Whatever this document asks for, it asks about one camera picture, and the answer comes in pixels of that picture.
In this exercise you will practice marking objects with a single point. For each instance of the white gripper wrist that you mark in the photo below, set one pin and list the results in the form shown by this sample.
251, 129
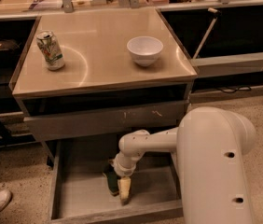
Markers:
122, 171

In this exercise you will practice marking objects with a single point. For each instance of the green and yellow sponge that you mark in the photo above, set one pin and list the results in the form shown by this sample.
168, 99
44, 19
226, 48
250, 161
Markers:
112, 180

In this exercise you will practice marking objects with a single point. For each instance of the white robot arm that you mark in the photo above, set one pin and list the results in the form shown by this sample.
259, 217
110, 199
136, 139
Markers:
209, 144

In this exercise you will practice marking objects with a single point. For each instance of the open grey middle drawer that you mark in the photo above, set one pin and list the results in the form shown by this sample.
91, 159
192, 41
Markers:
80, 194

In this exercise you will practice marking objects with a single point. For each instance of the closed grey top drawer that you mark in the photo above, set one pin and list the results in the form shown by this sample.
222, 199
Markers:
106, 120

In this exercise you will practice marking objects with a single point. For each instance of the grey cabinet with steel top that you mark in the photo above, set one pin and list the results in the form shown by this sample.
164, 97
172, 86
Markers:
99, 71

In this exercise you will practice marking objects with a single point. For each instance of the white bowl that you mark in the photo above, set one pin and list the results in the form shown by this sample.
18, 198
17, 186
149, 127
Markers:
144, 50

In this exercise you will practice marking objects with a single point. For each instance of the crushed soda can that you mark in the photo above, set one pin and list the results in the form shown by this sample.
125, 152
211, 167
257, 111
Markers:
48, 44

